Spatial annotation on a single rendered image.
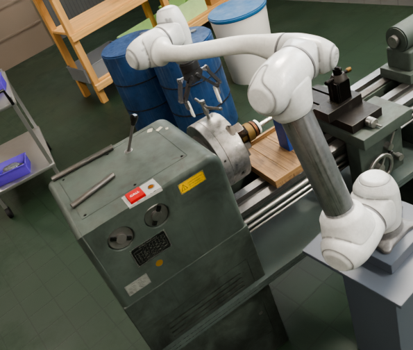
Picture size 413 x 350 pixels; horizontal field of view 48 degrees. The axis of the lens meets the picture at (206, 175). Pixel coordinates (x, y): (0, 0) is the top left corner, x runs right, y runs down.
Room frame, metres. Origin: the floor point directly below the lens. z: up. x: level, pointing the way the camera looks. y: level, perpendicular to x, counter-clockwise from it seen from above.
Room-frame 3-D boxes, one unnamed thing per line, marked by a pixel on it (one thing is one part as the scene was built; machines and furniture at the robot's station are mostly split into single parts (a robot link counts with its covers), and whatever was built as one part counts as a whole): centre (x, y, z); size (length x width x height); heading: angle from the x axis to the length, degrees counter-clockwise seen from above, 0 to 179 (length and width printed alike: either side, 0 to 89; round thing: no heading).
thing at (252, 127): (1.75, -0.24, 1.08); 0.09 x 0.09 x 0.09; 18
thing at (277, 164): (1.79, -0.36, 0.89); 0.36 x 0.30 x 0.04; 18
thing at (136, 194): (1.36, 0.26, 1.26); 0.06 x 0.06 x 0.02; 18
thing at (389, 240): (1.20, -0.56, 0.83); 0.22 x 0.18 x 0.06; 117
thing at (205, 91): (4.09, 0.00, 0.44); 1.19 x 0.73 x 0.88; 28
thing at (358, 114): (1.89, -0.70, 0.95); 0.43 x 0.18 x 0.04; 18
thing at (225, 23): (4.54, -0.89, 0.37); 0.60 x 0.60 x 0.73
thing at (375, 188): (1.19, -0.53, 0.97); 0.18 x 0.16 x 0.22; 127
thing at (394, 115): (1.88, -0.75, 0.90); 0.53 x 0.30 x 0.06; 18
